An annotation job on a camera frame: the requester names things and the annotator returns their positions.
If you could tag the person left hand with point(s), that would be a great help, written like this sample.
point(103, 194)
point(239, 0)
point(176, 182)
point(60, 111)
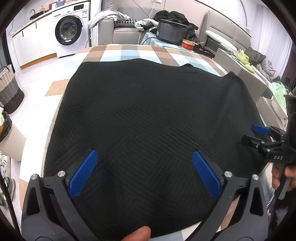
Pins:
point(141, 234)

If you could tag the person right hand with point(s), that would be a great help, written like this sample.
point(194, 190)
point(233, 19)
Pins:
point(290, 172)

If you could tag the green plastic bag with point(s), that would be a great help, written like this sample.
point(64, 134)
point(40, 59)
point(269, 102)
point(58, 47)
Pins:
point(279, 91)

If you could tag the white grey clothes on sofa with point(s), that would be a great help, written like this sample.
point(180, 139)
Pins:
point(118, 17)

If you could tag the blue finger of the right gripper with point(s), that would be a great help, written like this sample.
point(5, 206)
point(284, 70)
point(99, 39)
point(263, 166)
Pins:
point(261, 129)

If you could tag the woven laundry basket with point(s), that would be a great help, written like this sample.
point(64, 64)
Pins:
point(11, 94)

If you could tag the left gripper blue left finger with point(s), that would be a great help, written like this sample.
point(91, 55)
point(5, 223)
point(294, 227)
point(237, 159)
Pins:
point(80, 171)

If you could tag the red instant noodle bowl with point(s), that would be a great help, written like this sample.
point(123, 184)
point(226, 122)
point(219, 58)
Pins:
point(190, 45)

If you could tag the teal tablecloth side table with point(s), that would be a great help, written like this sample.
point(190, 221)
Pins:
point(151, 40)

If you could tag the white sneaker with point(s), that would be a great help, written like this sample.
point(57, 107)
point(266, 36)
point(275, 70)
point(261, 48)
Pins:
point(5, 163)

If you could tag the black knit sweater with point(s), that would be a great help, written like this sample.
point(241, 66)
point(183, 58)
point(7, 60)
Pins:
point(145, 120)

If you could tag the grey sofa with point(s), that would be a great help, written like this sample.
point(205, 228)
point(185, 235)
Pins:
point(109, 34)

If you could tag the black rice cooker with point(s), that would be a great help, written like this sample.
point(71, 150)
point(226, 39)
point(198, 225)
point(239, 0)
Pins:
point(171, 32)

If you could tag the white washing machine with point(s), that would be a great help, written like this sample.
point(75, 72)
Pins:
point(71, 33)

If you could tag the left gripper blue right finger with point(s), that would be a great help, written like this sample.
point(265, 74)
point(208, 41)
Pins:
point(209, 172)

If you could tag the black clothes pile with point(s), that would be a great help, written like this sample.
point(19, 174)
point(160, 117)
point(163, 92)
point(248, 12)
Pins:
point(178, 18)

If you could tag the beige trash bin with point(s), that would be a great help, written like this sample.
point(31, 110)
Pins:
point(12, 140)

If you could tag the checkered plush blanket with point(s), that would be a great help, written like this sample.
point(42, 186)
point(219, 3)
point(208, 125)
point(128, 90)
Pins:
point(44, 85)

